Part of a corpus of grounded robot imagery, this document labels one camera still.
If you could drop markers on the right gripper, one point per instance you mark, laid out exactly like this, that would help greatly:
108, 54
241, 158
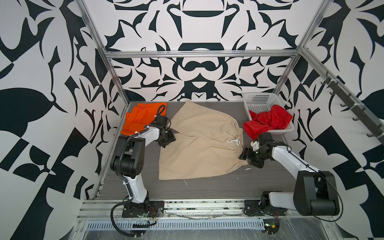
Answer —
247, 153

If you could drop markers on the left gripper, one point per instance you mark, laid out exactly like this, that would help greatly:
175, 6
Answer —
172, 138

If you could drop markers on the orange shorts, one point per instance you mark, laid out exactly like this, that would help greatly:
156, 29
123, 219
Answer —
140, 116

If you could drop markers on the beige shorts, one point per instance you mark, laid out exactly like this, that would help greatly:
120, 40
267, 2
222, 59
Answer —
208, 144

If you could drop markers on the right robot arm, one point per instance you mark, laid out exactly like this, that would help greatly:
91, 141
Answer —
315, 192

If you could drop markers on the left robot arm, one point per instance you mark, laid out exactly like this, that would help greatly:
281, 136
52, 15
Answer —
128, 161

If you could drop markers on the red shorts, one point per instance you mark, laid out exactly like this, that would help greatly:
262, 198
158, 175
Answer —
276, 119

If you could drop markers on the white laundry basket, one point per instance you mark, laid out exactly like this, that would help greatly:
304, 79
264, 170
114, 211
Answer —
263, 102

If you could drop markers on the aluminium frame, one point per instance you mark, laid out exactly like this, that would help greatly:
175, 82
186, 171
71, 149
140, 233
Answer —
217, 50

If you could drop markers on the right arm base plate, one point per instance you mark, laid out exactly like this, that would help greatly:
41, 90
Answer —
259, 208

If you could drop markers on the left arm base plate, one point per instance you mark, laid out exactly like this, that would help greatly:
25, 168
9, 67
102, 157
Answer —
150, 209

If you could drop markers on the white slotted cable duct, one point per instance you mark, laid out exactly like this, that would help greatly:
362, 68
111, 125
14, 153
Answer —
188, 224

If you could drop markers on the wall hook rail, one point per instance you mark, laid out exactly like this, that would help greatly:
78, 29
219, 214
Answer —
352, 103

